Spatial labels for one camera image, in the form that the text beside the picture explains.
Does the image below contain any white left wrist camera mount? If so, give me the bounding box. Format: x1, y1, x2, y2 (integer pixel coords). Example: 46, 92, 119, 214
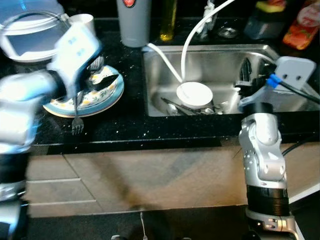
48, 22, 103, 97

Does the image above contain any dark sponge holder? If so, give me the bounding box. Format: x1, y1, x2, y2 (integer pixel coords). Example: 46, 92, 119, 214
244, 0, 292, 41

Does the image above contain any black cable with blue clip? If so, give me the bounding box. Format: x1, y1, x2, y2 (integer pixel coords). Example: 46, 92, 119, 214
266, 74, 320, 106

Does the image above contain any chrome faucet base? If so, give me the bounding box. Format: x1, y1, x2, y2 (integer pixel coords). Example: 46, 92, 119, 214
218, 26, 239, 40

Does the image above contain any beige drawer cabinet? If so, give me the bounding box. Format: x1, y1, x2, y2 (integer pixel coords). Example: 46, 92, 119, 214
24, 136, 320, 219

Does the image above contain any white hose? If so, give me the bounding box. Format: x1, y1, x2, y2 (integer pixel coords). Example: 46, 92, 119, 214
144, 43, 184, 84

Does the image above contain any white round bowl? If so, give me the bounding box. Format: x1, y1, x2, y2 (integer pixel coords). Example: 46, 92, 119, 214
176, 81, 215, 110

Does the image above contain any patterned blue-rimmed plate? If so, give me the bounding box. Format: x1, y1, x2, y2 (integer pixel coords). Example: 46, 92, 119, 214
42, 65, 125, 119

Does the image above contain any yellow oil bottle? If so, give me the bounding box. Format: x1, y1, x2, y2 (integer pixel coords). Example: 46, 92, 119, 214
159, 0, 179, 42

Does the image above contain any white printed cup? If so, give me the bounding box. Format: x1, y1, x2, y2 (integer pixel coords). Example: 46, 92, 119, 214
69, 13, 96, 40

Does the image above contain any grey tumbler bottle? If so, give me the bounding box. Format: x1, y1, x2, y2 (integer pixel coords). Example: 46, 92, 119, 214
116, 0, 153, 49

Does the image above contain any red printed packet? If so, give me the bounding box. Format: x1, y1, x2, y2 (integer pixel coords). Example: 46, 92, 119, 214
282, 0, 320, 51

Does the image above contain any long steel fork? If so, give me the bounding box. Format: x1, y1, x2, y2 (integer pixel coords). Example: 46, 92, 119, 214
71, 89, 85, 137

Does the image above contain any stainless steel sink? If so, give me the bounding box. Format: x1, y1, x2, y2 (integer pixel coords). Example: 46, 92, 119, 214
142, 44, 320, 119

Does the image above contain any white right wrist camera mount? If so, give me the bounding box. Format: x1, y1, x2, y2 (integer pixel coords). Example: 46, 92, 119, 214
273, 55, 317, 92

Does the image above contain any steel cutlery in sink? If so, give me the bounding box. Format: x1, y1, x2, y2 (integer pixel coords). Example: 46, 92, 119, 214
160, 96, 193, 117

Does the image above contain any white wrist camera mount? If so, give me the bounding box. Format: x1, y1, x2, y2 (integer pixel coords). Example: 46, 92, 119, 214
273, 55, 317, 92
48, 22, 103, 97

